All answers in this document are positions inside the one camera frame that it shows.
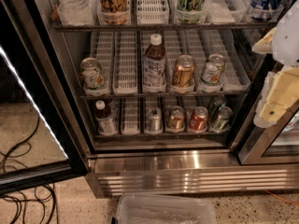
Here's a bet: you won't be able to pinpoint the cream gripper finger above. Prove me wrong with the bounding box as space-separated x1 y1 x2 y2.
253 65 299 128
251 27 277 54

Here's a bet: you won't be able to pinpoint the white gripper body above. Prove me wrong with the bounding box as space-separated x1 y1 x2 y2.
272 0 299 66

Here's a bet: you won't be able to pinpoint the red coke can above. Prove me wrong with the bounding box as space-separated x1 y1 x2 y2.
189 106 208 133

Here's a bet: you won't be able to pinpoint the white orange can middle right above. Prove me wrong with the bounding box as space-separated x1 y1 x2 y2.
201 53 226 86

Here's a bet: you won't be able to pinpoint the green can rear bottom shelf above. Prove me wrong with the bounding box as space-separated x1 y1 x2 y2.
207 95 227 117

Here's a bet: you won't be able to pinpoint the green can front bottom shelf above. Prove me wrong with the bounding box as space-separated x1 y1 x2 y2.
210 106 233 133

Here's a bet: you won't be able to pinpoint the gold can middle shelf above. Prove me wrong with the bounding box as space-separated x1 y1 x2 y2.
172 54 195 88

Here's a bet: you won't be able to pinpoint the green tall can top shelf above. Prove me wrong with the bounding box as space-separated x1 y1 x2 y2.
177 0 205 23

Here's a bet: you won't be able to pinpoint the brown can bottom shelf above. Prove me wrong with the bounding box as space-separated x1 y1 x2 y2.
167 105 185 130

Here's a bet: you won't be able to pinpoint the tall tea bottle middle shelf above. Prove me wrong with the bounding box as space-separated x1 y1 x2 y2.
143 34 166 88

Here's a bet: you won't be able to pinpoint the silver can bottom shelf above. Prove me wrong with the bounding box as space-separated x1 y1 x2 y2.
148 107 162 132

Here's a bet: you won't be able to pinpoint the orange tall can top shelf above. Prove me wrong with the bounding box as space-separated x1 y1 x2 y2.
98 0 128 25

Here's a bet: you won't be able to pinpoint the white green can middle left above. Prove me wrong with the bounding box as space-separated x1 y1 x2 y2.
80 57 105 90

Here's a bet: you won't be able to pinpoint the small tea bottle bottom shelf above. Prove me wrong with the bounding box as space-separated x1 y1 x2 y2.
95 100 117 136

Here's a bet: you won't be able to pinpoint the steel fridge base grille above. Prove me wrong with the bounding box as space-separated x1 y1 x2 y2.
86 150 299 198

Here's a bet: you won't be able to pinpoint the clear water bottle top shelf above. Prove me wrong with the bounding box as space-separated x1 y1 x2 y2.
58 0 93 26

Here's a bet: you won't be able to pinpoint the open glass fridge door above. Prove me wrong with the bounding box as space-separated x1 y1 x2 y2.
0 0 88 195

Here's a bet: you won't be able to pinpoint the clear plastic bin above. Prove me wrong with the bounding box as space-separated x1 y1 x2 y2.
111 193 217 224

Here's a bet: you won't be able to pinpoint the orange cable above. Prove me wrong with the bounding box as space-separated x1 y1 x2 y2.
264 189 299 207

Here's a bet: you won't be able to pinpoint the black floor cables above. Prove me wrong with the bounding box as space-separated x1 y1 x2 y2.
0 115 60 224

